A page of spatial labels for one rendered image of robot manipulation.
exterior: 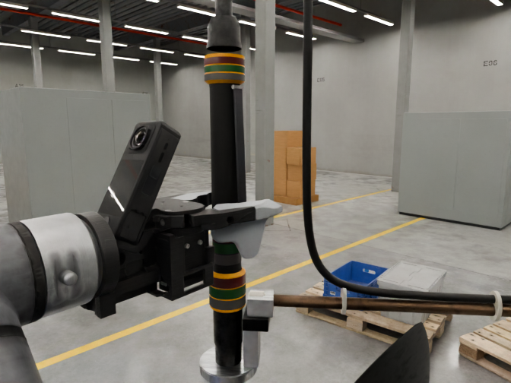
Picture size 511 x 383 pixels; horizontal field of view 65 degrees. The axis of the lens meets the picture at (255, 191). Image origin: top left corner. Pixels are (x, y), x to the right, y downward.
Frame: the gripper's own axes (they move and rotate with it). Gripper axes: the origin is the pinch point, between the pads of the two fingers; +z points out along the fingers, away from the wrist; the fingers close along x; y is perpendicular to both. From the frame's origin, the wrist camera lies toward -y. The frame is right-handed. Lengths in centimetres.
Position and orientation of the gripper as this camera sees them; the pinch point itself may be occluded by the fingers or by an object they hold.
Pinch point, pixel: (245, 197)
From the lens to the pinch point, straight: 47.5
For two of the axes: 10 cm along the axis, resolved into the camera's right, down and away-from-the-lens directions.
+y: 0.0, 9.9, 1.7
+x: 7.6, 1.1, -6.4
